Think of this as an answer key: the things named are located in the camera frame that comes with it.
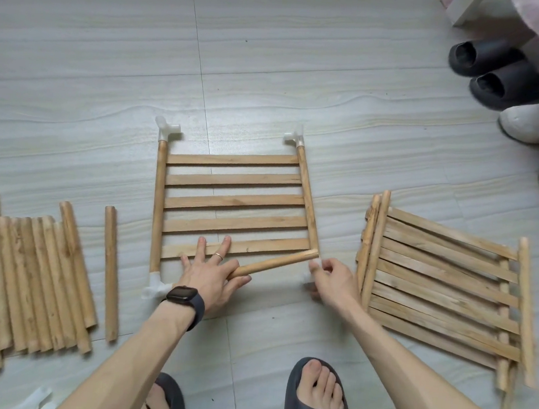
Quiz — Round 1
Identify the person's right hand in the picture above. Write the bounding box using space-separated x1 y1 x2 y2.
304 255 367 315

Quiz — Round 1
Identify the person's left hand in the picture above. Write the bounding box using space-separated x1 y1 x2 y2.
176 232 255 316

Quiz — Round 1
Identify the single wooden stick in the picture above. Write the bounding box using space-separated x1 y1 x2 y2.
94 207 130 344
229 242 321 285

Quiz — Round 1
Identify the slatted wooden shelf panel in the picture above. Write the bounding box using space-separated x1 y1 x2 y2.
344 188 539 409
147 131 330 287

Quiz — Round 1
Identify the pile of wooden dowels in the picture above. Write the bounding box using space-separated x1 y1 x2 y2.
0 190 109 409

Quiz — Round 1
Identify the pile of white connectors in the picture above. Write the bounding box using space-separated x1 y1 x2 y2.
11 384 55 409

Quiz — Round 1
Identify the person's left forearm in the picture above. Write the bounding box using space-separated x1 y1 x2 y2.
54 292 201 409

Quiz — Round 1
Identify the person's right forearm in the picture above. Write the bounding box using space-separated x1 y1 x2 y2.
331 297 538 409

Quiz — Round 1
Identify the black smartwatch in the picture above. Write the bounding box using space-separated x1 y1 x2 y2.
163 284 209 332

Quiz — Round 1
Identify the white shoe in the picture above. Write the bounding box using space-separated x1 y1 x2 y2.
496 97 539 146

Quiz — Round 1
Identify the white bed leg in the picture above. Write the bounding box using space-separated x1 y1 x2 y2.
440 0 519 31

